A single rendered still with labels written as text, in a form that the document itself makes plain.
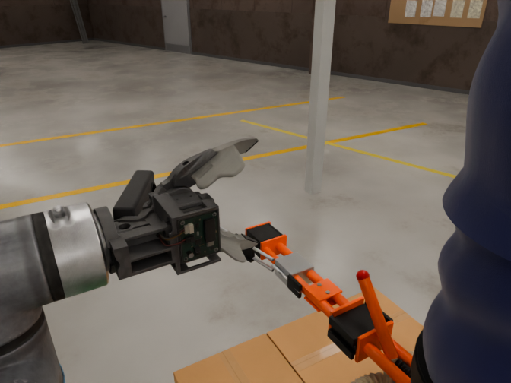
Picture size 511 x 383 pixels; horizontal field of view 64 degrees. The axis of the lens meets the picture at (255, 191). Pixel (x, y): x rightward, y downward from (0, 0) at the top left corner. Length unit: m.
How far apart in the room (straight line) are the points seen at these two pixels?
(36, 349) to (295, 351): 1.34
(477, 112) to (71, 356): 2.44
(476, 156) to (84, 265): 0.39
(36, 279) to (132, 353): 2.13
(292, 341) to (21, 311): 1.41
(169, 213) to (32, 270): 0.13
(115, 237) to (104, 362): 2.13
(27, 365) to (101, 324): 2.30
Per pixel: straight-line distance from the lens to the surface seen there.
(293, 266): 0.94
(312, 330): 1.81
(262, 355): 1.71
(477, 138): 0.44
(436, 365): 0.58
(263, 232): 1.04
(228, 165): 0.46
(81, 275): 0.43
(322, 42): 3.67
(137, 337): 2.62
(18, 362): 0.47
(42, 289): 0.43
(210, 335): 2.55
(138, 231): 0.44
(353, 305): 0.85
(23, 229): 0.43
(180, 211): 0.43
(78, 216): 0.43
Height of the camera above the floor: 1.82
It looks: 26 degrees down
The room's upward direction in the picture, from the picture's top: straight up
